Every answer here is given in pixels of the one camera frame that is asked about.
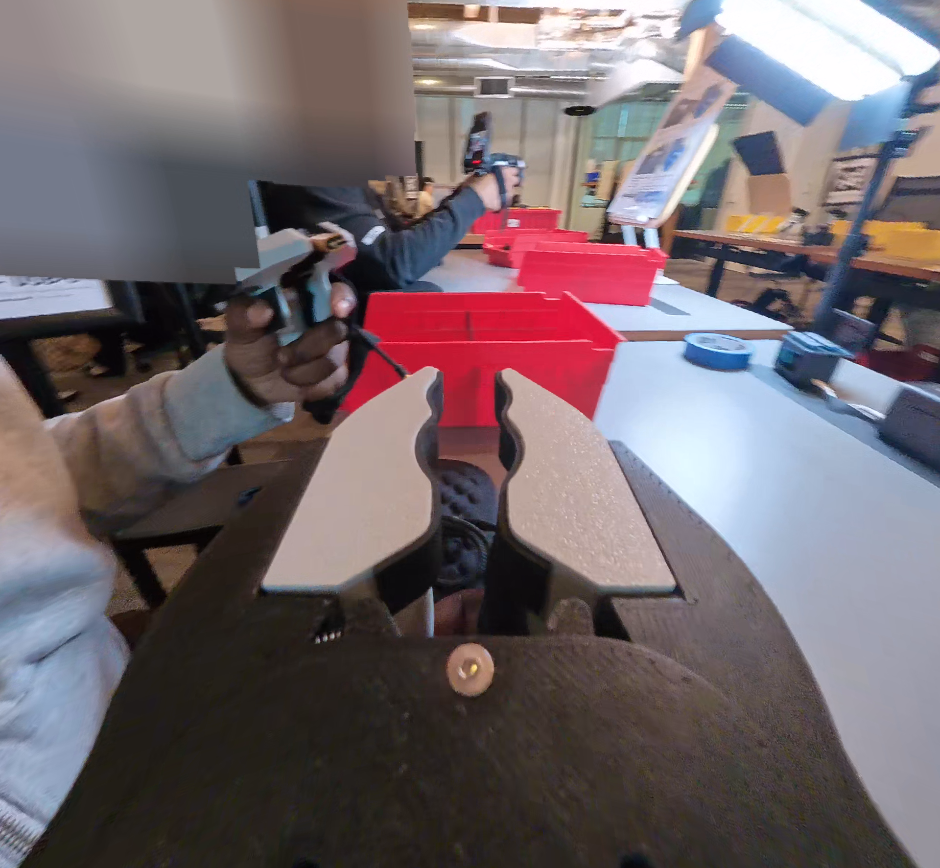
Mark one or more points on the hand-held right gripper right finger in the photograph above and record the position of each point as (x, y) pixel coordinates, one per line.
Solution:
(580, 501)

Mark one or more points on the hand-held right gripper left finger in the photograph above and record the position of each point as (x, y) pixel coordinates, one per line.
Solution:
(360, 501)

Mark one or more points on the person's left forearm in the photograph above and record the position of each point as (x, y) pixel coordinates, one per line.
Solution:
(183, 420)

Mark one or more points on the person's left hand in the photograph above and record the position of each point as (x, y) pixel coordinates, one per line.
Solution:
(294, 368)

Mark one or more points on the red plastic bin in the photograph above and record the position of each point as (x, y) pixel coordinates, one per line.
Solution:
(529, 219)
(507, 251)
(587, 277)
(514, 368)

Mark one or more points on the blue tape roll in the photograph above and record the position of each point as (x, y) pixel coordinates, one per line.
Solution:
(697, 358)

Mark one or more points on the small white vent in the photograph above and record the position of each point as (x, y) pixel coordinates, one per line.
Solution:
(492, 87)

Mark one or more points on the dark blue box device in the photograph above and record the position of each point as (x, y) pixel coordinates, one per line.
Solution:
(808, 365)

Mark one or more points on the long wooden table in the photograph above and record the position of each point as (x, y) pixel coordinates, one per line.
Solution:
(742, 240)

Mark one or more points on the row of yellow bins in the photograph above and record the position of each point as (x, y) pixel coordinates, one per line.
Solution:
(896, 240)
(756, 224)

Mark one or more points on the person's pale hoodie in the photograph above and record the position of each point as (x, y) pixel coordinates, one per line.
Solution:
(44, 626)

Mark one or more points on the white poster board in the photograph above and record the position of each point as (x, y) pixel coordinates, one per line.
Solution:
(661, 170)

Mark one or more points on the grey box device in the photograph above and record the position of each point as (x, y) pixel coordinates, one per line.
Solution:
(914, 416)

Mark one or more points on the black light stand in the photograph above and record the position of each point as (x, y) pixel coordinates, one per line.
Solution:
(846, 273)

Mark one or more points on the open cardboard box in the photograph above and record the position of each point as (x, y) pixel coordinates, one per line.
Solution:
(771, 192)

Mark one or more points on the bright studio light panel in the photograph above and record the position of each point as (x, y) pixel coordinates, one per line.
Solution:
(822, 31)

